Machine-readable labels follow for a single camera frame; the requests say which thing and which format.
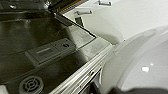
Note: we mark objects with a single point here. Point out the white round robot housing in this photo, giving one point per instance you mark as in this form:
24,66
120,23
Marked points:
143,63

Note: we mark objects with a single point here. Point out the stainless steel dishwasher door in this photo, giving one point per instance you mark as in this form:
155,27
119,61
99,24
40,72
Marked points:
33,36

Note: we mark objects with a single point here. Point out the narrow white drawer stack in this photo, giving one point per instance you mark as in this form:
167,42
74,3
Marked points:
110,18

